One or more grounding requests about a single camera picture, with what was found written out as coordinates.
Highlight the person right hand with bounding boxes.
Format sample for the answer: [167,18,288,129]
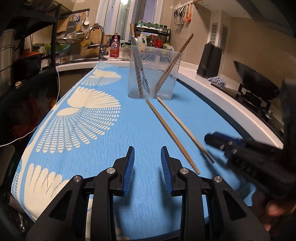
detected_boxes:
[250,189,295,232]

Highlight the blue patterned table mat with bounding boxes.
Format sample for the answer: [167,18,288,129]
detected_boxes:
[11,62,254,240]

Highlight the black electric kettle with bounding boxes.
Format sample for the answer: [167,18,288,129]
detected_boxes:
[197,42,222,78]

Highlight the wooden chopstick six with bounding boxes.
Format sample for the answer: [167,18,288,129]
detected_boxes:
[145,99,200,175]

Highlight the white handled fork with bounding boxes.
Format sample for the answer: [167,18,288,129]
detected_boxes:
[137,44,150,94]

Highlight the wooden chopstick five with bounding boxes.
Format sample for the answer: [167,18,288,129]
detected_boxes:
[154,34,194,95]

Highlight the gas stove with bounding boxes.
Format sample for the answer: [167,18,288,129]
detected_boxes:
[211,83,284,142]

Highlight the white cable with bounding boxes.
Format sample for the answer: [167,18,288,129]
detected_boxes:
[0,47,61,148]

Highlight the black metal shelf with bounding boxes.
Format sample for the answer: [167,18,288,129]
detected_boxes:
[6,1,63,55]

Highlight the glass jar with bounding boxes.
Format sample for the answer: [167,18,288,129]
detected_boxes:
[121,43,131,58]

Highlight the clear plastic utensil holder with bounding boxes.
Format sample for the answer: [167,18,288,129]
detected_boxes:
[128,46,182,100]

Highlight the white ceramic spoon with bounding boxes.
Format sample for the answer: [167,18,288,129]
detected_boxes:
[129,23,144,97]

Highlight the hanging kitchen tools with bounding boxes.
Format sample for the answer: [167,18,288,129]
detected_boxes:
[174,1,194,26]

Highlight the wooden cutting board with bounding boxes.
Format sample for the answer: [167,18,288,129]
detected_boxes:
[80,29,102,58]

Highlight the black wok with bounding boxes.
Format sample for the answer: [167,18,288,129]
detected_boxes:
[233,61,280,100]

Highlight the steel stock pot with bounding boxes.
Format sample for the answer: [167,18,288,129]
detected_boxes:
[0,29,16,96]

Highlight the black spice rack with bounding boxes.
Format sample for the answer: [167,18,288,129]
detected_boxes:
[134,25,171,48]

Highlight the chrome kitchen faucet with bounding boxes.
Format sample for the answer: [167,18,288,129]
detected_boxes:
[83,24,108,60]

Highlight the green basin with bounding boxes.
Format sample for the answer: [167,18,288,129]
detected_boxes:
[44,44,70,54]

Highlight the blue checkered cloth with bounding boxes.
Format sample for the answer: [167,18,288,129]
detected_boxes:
[207,76,226,87]

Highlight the red dish soap pouch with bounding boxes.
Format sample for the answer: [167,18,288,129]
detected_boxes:
[110,33,120,58]

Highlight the wooden chopstick three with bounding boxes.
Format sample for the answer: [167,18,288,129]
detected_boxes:
[157,97,215,164]

